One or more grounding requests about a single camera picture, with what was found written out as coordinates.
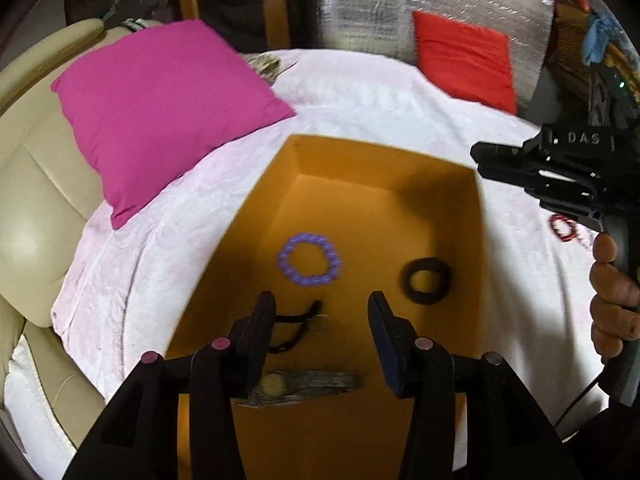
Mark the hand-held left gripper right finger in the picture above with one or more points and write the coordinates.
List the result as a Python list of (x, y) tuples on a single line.
[(378, 320)]

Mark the pink pillow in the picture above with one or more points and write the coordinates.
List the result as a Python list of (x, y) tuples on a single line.
[(165, 110)]

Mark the floral patterned cloth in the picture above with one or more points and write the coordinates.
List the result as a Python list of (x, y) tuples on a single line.
[(267, 66)]

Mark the wooden glass-door cabinet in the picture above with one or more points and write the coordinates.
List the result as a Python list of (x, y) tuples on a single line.
[(280, 10)]

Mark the striped cloth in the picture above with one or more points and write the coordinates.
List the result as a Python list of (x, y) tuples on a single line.
[(140, 25)]

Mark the pale pink bedspread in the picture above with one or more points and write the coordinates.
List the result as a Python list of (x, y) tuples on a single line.
[(380, 110)]

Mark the silver foil insulation sheet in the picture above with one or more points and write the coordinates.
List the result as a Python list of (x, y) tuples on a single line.
[(370, 10)]

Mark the orange cardboard box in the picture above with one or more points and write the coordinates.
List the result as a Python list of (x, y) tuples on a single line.
[(350, 200)]

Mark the blue cloth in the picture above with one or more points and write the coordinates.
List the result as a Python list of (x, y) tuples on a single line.
[(600, 35)]

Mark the beige leather sofa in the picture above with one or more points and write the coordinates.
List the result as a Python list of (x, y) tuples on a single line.
[(35, 185)]

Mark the person's right hand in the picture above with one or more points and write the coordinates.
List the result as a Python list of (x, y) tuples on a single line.
[(612, 305)]

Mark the grey band wristwatch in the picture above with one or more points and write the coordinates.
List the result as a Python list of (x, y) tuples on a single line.
[(320, 382)]

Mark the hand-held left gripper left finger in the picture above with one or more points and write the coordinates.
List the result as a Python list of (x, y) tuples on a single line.
[(267, 320)]

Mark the red pillow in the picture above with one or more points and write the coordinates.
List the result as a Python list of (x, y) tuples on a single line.
[(465, 60)]

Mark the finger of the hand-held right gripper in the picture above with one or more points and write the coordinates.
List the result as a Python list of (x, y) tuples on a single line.
[(505, 172), (500, 151)]

